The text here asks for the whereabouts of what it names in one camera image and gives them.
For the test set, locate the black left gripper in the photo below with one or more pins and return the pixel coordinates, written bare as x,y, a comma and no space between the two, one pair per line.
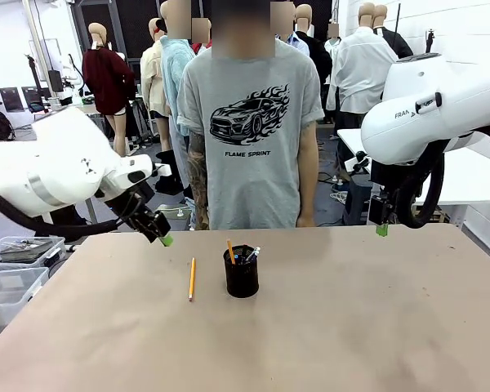
153,226

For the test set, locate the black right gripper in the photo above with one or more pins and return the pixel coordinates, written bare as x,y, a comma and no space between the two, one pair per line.
379,210

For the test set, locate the orange pencil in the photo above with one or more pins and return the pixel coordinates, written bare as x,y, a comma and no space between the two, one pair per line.
230,250

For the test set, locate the silver pen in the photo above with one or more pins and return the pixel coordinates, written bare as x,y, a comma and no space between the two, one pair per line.
253,254

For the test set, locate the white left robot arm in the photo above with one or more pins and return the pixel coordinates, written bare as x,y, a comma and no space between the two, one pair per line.
61,163

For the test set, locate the bare left forearm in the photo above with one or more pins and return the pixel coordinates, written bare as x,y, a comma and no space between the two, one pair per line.
307,167

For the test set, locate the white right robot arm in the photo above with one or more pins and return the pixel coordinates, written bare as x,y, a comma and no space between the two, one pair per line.
428,106

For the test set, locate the tattooed right forearm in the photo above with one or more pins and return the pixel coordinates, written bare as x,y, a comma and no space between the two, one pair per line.
198,175

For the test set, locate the black mesh pen holder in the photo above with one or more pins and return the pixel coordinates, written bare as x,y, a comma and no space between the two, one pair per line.
241,277

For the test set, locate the person's right hand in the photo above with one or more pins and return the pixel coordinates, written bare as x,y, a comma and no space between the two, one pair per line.
203,220

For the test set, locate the person's left hand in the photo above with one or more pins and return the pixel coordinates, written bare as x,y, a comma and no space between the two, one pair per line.
305,220

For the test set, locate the yellow pencil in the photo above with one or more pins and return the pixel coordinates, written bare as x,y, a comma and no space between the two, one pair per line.
192,279

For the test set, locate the white side table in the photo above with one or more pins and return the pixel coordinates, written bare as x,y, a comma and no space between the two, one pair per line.
465,179

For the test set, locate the person in grey T-shirt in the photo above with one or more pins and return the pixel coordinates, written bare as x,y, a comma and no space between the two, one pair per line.
249,134

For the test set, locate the clear plastic bin with contents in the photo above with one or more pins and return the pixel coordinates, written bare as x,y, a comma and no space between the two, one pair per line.
22,249

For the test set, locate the mannequin in blue fleece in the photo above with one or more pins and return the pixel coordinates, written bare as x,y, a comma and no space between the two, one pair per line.
173,81

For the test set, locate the mannequin in white shirt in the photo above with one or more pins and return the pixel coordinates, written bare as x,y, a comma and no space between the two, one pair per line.
361,69

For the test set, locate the clear plastic storage bin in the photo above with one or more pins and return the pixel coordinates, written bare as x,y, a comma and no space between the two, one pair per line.
12,294

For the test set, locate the mannequin in cream jacket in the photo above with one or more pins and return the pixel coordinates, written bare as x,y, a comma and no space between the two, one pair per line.
151,77

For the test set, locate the mannequin in maroon sweater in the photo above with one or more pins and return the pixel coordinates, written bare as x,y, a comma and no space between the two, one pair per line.
106,81

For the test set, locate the mannequin in black jacket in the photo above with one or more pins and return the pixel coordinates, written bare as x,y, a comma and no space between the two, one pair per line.
396,38

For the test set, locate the mannequin in black coat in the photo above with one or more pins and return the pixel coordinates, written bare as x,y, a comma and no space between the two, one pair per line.
314,49

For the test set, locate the black tripod stand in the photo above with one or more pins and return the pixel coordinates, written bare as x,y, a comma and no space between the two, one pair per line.
430,41

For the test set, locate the mannequin in red jacket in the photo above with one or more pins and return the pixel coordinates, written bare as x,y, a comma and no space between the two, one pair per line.
202,41

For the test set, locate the figure in blue shirt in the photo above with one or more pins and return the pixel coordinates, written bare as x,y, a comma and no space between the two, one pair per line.
296,41

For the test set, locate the metal mannequin base plate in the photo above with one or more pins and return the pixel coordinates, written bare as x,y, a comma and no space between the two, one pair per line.
175,211

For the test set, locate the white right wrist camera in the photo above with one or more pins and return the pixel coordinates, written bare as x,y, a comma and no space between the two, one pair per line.
361,162

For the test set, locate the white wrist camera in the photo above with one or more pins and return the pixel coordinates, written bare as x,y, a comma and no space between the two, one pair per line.
162,169
361,162

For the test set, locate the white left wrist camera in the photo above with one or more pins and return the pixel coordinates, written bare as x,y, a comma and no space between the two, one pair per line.
162,169

